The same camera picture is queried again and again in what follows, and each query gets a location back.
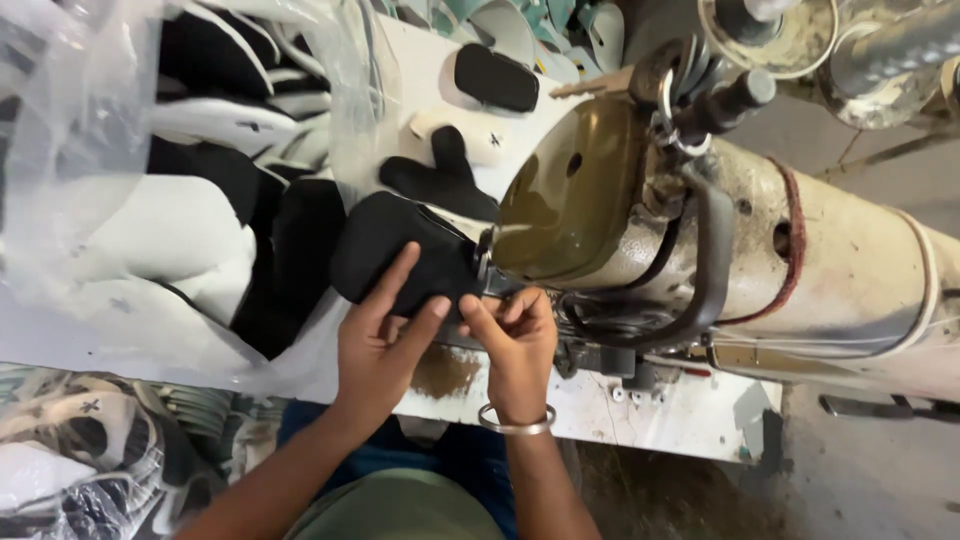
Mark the person's right hand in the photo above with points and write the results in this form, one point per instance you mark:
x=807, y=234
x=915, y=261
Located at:
x=521, y=367

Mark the person's left hand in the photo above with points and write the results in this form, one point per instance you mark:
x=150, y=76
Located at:
x=371, y=360

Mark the black fabric shoe piece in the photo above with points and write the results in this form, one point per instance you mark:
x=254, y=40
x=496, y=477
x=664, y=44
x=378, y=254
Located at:
x=390, y=240

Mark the silver bangle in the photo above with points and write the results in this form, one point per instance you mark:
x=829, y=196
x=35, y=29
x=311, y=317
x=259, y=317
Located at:
x=517, y=429

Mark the person's blue trousers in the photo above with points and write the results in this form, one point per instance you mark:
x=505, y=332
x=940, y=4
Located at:
x=465, y=450

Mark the person's green shirt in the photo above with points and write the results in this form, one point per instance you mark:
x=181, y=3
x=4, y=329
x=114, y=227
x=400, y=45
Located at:
x=397, y=510

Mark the black forked fabric piece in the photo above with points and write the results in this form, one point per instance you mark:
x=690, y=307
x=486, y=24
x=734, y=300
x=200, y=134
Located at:
x=442, y=180

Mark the plastic bag of shoe pieces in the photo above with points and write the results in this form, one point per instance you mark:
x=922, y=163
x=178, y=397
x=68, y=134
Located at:
x=187, y=225

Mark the white fabric piece with cross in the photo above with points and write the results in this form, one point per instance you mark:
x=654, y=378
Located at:
x=484, y=139

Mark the black oval foam pad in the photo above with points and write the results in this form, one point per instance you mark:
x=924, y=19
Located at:
x=495, y=79

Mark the plastic bag of sewn uppers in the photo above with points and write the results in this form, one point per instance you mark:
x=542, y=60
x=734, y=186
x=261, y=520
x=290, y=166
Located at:
x=82, y=450

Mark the industrial sewing machine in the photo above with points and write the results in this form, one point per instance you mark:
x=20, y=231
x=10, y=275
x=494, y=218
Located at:
x=825, y=262

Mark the heap of teal shoe pieces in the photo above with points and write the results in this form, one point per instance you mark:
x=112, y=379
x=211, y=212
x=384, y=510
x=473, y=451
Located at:
x=525, y=30

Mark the grey metal bar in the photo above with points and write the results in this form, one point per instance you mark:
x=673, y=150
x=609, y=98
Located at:
x=885, y=409

